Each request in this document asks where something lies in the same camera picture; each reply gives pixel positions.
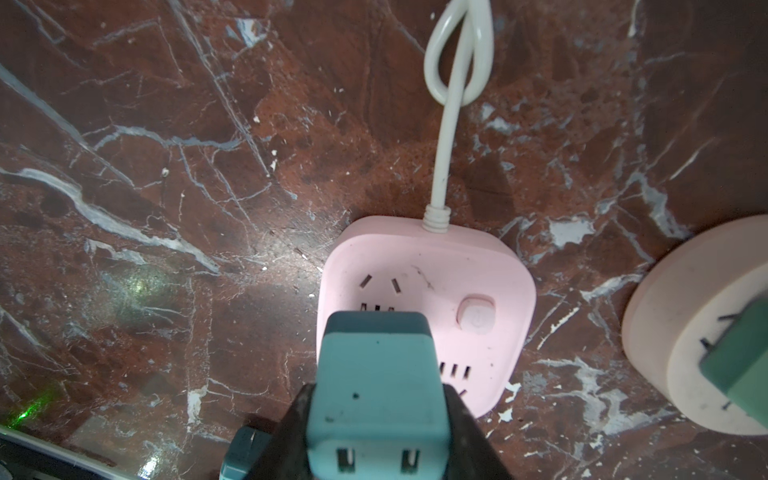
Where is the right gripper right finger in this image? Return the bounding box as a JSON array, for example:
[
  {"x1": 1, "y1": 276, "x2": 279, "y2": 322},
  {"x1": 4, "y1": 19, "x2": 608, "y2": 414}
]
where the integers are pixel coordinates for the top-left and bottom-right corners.
[{"x1": 443, "y1": 384, "x2": 513, "y2": 480}]

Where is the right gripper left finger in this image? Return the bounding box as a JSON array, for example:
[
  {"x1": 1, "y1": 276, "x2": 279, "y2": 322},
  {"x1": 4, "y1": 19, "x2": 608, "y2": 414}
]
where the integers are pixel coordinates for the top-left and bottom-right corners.
[{"x1": 245, "y1": 384, "x2": 315, "y2": 480}]

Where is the teal plug adapter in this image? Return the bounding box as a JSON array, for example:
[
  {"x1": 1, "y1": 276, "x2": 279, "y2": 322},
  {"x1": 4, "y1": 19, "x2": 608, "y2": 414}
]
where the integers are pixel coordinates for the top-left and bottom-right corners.
[
  {"x1": 219, "y1": 426, "x2": 272, "y2": 480},
  {"x1": 305, "y1": 311, "x2": 451, "y2": 479}
]

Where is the pink square power strip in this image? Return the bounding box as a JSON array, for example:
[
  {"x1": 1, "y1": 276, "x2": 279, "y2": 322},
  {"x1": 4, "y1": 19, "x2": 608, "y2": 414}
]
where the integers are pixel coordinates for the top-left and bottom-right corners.
[{"x1": 317, "y1": 216, "x2": 537, "y2": 417}]

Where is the beige round power strip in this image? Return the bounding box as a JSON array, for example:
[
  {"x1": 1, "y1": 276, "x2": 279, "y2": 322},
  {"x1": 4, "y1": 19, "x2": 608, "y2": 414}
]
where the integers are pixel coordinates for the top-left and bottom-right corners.
[{"x1": 622, "y1": 215, "x2": 767, "y2": 436}]

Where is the aluminium front rail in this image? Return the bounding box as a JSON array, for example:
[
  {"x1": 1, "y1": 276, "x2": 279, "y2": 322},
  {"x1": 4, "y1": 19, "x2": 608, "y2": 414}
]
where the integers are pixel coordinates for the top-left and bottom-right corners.
[{"x1": 1, "y1": 426, "x2": 137, "y2": 479}]

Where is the white power strip cable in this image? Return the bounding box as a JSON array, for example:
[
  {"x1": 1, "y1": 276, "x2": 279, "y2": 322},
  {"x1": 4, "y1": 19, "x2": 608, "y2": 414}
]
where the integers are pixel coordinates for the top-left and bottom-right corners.
[{"x1": 422, "y1": 0, "x2": 497, "y2": 234}]

